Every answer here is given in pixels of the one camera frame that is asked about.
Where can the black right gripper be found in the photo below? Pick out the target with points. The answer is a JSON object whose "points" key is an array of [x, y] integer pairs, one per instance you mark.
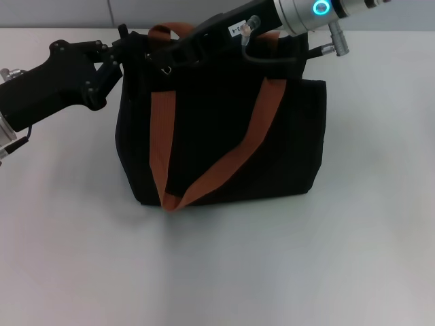
{"points": [[231, 25]]}

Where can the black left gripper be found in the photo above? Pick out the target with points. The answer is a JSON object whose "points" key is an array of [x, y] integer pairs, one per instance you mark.
{"points": [[44, 91]]}

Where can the silver zipper pull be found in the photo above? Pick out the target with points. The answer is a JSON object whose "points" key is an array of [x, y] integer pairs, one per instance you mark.
{"points": [[163, 71]]}

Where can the silver left arm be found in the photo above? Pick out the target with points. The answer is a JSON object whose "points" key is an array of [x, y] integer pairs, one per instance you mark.
{"points": [[5, 132]]}

